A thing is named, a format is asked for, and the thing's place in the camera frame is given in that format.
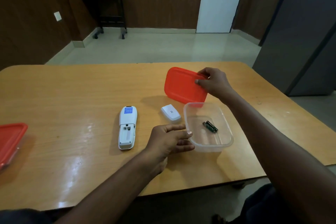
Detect person's right hand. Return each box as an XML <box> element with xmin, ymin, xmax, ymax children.
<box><xmin>195</xmin><ymin>67</ymin><xmax>236</xmax><ymax>102</ymax></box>

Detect person's left hand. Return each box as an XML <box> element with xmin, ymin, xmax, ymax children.
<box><xmin>143</xmin><ymin>124</ymin><xmax>195</xmax><ymax>179</ymax></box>

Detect red plastic lid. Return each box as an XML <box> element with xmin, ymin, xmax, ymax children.
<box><xmin>164</xmin><ymin>67</ymin><xmax>209</xmax><ymax>105</ymax></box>

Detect clear plastic container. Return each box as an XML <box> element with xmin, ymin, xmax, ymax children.
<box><xmin>183</xmin><ymin>102</ymin><xmax>234</xmax><ymax>153</ymax></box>

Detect person's left forearm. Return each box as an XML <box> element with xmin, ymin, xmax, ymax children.
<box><xmin>54</xmin><ymin>150</ymin><xmax>168</xmax><ymax>224</ymax></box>

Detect person's right forearm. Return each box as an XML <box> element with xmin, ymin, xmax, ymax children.
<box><xmin>220</xmin><ymin>92</ymin><xmax>336</xmax><ymax>224</ymax></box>

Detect white battery cover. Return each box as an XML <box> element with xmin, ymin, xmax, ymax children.
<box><xmin>161</xmin><ymin>104</ymin><xmax>181</xmax><ymax>123</ymax></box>

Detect black green battery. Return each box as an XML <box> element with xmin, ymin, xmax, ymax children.
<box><xmin>206</xmin><ymin>120</ymin><xmax>219</xmax><ymax>132</ymax></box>
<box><xmin>202</xmin><ymin>122</ymin><xmax>217</xmax><ymax>134</ymax></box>

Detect white remote control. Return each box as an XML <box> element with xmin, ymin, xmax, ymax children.
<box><xmin>118</xmin><ymin>106</ymin><xmax>138</xmax><ymax>151</ymax></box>

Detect white door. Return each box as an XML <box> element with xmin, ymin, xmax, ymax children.
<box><xmin>196</xmin><ymin>0</ymin><xmax>249</xmax><ymax>34</ymax></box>

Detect person's dark trousers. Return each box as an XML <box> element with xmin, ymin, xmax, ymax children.
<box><xmin>0</xmin><ymin>183</ymin><xmax>318</xmax><ymax>224</ymax></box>

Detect grey cabinet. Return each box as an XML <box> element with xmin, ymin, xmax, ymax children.
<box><xmin>252</xmin><ymin>0</ymin><xmax>336</xmax><ymax>97</ymax></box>

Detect clear container with red lid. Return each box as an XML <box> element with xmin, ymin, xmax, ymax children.
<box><xmin>0</xmin><ymin>123</ymin><xmax>28</xmax><ymax>171</ymax></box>

